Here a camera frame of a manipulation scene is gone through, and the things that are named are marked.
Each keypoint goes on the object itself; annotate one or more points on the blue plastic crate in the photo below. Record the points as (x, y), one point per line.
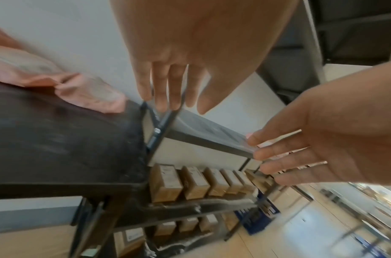
(255, 221)

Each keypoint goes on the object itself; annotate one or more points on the person's right hand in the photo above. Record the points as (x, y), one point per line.
(348, 126)

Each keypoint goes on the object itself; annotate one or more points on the group of brown cardboard boxes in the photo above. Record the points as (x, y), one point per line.
(195, 181)

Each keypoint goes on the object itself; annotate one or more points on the black low table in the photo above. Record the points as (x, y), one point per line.
(71, 151)

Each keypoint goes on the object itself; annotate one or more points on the person's left hand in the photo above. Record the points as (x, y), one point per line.
(198, 37)

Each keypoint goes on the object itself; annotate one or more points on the dark metal shelf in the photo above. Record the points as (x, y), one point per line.
(214, 136)

